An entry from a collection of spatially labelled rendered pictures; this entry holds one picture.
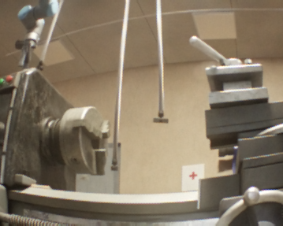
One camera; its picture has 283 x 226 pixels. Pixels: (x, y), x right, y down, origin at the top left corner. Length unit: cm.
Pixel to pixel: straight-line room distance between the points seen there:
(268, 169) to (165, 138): 378
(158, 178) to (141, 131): 76
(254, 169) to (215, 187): 16
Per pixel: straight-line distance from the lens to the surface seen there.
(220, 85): 79
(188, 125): 431
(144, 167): 426
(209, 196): 71
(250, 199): 41
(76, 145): 102
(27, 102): 109
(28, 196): 93
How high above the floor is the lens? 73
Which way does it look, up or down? 24 degrees up
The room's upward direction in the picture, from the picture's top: 2 degrees clockwise
